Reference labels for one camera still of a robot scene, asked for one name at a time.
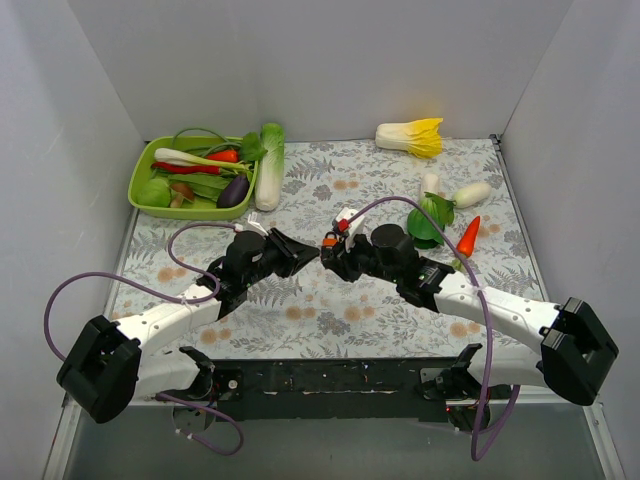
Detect round green cabbage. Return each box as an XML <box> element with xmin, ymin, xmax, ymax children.
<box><xmin>135</xmin><ymin>178</ymin><xmax>172</xmax><ymax>208</ymax></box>

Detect purple eggplant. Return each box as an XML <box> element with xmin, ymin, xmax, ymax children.
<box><xmin>216</xmin><ymin>174</ymin><xmax>250</xmax><ymax>209</ymax></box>

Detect orange padlock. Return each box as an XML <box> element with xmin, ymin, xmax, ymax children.
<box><xmin>322</xmin><ymin>231</ymin><xmax>339</xmax><ymax>248</ymax></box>

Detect white green leek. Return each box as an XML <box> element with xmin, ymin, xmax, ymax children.
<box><xmin>154</xmin><ymin>148</ymin><xmax>239</xmax><ymax>166</ymax></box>

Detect purple cable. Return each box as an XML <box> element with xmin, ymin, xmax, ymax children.
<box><xmin>43</xmin><ymin>222</ymin><xmax>245</xmax><ymax>456</ymax></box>
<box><xmin>352</xmin><ymin>196</ymin><xmax>520</xmax><ymax>462</ymax></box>

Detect yellow white cabbage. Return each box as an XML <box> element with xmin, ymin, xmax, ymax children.
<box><xmin>375</xmin><ymin>118</ymin><xmax>443</xmax><ymax>159</ymax></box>

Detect orange carrot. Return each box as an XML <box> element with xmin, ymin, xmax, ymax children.
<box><xmin>456</xmin><ymin>216</ymin><xmax>481</xmax><ymax>259</ymax></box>

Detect aluminium frame rail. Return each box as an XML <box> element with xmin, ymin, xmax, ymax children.
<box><xmin>45</xmin><ymin>389</ymin><xmax>624</xmax><ymax>479</ymax></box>

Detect green spinach leaf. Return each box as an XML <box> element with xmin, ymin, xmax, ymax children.
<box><xmin>238</xmin><ymin>132</ymin><xmax>267</xmax><ymax>163</ymax></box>

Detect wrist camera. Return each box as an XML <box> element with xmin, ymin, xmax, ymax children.
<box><xmin>234</xmin><ymin>211</ymin><xmax>268</xmax><ymax>237</ymax></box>
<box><xmin>332</xmin><ymin>207</ymin><xmax>365</xmax><ymax>252</ymax></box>

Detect green leafy vegetable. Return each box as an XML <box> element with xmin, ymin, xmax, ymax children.
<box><xmin>168</xmin><ymin>173</ymin><xmax>232</xmax><ymax>203</ymax></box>

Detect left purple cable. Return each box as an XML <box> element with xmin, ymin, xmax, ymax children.
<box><xmin>43</xmin><ymin>222</ymin><xmax>245</xmax><ymax>456</ymax></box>

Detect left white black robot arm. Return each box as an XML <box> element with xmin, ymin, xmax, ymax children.
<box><xmin>56</xmin><ymin>229</ymin><xmax>320</xmax><ymax>423</ymax></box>

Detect green plastic tray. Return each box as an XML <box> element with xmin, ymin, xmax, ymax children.
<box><xmin>128</xmin><ymin>130</ymin><xmax>258</xmax><ymax>220</ymax></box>

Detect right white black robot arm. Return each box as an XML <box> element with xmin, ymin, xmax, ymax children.
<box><xmin>321</xmin><ymin>224</ymin><xmax>619</xmax><ymax>406</ymax></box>

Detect small orange pepper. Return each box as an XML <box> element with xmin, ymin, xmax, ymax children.
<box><xmin>206</xmin><ymin>149</ymin><xmax>239</xmax><ymax>163</ymax></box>

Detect white radish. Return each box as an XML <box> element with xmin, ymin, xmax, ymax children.
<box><xmin>452</xmin><ymin>182</ymin><xmax>492</xmax><ymax>209</ymax></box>

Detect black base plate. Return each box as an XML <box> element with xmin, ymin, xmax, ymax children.
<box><xmin>154</xmin><ymin>344</ymin><xmax>516</xmax><ymax>424</ymax></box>

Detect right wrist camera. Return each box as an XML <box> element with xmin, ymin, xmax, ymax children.
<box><xmin>332</xmin><ymin>207</ymin><xmax>365</xmax><ymax>252</ymax></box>

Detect brown mushroom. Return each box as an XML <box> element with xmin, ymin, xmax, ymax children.
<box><xmin>169</xmin><ymin>182</ymin><xmax>195</xmax><ymax>208</ymax></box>

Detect green bok choy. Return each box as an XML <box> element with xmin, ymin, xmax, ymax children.
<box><xmin>407</xmin><ymin>192</ymin><xmax>455</xmax><ymax>250</ymax></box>

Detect floral table mat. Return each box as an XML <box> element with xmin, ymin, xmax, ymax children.
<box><xmin>111</xmin><ymin>139</ymin><xmax>544</xmax><ymax>359</ymax></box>

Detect red chili pepper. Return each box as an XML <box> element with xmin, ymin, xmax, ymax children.
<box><xmin>151</xmin><ymin>162</ymin><xmax>221</xmax><ymax>175</ymax></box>

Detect green long beans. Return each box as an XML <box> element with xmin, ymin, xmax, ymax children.
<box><xmin>170</xmin><ymin>127</ymin><xmax>238</xmax><ymax>158</ymax></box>

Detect green napa cabbage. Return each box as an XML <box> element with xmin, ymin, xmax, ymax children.
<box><xmin>255</xmin><ymin>123</ymin><xmax>285</xmax><ymax>212</ymax></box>

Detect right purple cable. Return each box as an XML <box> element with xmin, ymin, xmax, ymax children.
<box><xmin>352</xmin><ymin>196</ymin><xmax>520</xmax><ymax>462</ymax></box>

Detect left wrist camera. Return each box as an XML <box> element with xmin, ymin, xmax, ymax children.
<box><xmin>234</xmin><ymin>211</ymin><xmax>268</xmax><ymax>237</ymax></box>

